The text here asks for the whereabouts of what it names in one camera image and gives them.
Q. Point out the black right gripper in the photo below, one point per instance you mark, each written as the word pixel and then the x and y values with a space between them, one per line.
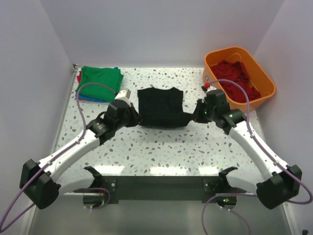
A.
pixel 197 116

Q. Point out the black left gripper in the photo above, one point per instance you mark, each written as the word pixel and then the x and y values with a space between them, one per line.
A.
pixel 136 118

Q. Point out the black t-shirt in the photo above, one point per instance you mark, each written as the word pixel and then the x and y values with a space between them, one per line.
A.
pixel 162 108

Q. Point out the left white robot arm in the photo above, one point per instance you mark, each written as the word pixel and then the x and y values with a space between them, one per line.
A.
pixel 39 179

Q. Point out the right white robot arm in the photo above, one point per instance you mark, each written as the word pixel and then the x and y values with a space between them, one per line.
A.
pixel 281 181

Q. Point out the red t-shirts in bin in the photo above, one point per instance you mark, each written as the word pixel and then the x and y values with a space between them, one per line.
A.
pixel 235 72

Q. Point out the green folded t-shirt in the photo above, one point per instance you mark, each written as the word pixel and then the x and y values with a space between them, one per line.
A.
pixel 101 82

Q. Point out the orange plastic bin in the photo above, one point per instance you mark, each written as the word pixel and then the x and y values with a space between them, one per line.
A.
pixel 258 78

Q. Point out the blue folded t-shirt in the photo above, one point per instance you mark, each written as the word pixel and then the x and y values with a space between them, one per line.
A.
pixel 84 98

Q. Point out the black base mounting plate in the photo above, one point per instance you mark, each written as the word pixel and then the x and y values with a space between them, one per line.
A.
pixel 156 188

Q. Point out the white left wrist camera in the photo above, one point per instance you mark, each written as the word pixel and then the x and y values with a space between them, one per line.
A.
pixel 123 95

